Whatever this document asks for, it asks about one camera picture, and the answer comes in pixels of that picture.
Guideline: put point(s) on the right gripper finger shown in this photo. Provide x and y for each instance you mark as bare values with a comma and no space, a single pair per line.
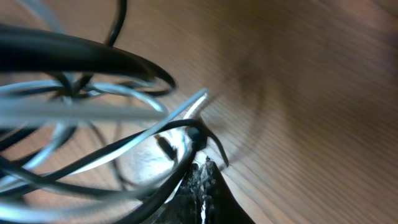
203,197

